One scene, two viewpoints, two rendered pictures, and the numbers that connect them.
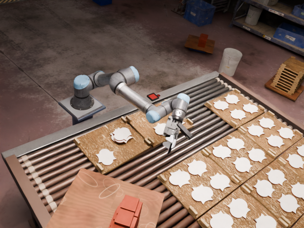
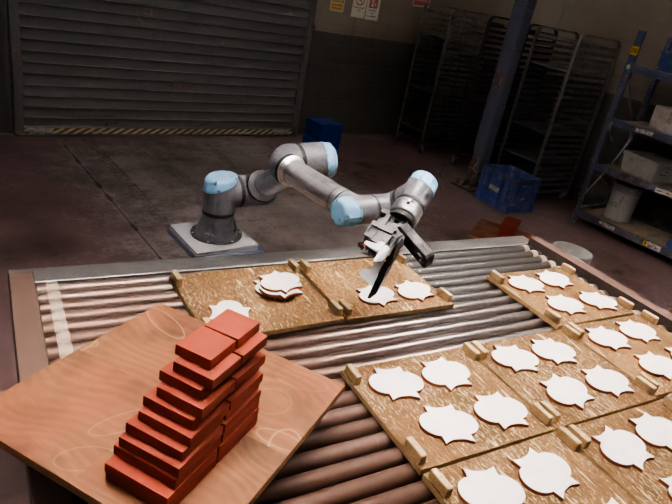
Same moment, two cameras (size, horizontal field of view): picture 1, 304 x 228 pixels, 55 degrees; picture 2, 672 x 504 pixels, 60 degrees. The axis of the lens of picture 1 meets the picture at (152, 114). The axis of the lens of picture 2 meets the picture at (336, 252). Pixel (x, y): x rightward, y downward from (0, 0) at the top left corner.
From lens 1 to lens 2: 0.67 m
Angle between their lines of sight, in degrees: 19
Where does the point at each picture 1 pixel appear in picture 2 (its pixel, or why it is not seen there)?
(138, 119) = (327, 272)
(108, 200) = not seen: hidden behind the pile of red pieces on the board
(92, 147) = (206, 294)
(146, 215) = (284, 414)
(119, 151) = (264, 311)
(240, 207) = (550, 471)
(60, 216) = (68, 370)
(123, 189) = not seen: hidden behind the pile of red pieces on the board
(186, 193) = (407, 416)
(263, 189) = (620, 448)
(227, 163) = (527, 381)
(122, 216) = (200, 340)
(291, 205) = not seen: outside the picture
